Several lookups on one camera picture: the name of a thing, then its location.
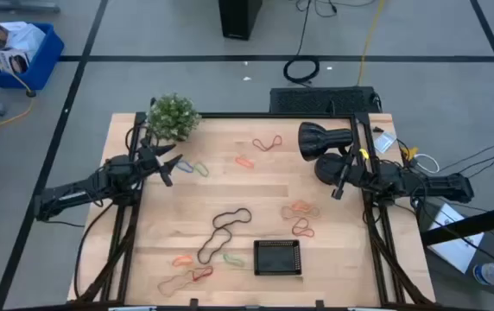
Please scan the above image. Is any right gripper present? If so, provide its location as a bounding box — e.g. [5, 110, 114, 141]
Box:
[320, 148, 363, 200]

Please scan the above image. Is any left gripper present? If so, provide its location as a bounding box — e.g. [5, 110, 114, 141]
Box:
[138, 136, 184, 188]

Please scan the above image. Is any long black rubber band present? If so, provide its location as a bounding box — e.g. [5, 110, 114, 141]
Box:
[196, 206, 253, 265]

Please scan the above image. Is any long tan rubber band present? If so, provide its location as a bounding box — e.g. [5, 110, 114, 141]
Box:
[156, 270, 200, 298]

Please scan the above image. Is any thin red rubber band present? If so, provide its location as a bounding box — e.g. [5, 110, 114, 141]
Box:
[251, 134, 283, 153]

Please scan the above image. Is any black slotted plastic bin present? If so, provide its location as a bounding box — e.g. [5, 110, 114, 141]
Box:
[253, 239, 303, 276]

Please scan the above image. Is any black desk lamp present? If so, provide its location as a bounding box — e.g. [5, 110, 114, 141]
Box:
[297, 121, 355, 187]

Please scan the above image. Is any potted artificial plant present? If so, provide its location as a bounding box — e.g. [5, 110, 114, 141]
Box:
[147, 92, 202, 143]

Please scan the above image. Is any small clear plastic bag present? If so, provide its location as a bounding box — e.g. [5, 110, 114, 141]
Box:
[374, 130, 398, 155]

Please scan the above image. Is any black perforated computer case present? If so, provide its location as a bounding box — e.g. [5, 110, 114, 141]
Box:
[269, 86, 383, 115]

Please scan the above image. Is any black metal beam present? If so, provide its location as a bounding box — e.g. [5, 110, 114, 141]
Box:
[419, 200, 494, 247]

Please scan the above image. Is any white paper board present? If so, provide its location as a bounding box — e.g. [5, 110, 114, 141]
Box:
[427, 202, 485, 274]

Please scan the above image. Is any blue plastic tote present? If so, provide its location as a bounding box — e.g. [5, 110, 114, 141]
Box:
[0, 22, 66, 92]

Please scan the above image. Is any black tower cabinet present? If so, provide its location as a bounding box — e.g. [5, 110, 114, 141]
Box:
[218, 0, 263, 41]

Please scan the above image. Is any white printed carton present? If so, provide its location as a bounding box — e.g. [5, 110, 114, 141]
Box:
[0, 48, 30, 74]
[0, 20, 48, 55]

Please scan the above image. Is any black aluminium table frame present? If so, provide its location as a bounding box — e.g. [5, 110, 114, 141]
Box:
[67, 111, 436, 308]

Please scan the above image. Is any white coiled cable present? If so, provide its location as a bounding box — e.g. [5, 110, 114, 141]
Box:
[414, 153, 440, 175]

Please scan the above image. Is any coiled black cable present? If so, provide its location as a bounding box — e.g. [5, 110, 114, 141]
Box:
[282, 0, 321, 86]

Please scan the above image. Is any black power cable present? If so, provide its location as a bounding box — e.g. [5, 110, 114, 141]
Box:
[73, 200, 117, 300]

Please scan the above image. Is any hanging yellow cable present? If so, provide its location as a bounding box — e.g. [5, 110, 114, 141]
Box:
[356, 0, 387, 86]

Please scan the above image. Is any thin black cable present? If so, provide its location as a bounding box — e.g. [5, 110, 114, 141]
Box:
[439, 133, 494, 173]

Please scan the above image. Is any yellow floor cable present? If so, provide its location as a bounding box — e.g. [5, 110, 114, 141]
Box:
[0, 36, 35, 137]

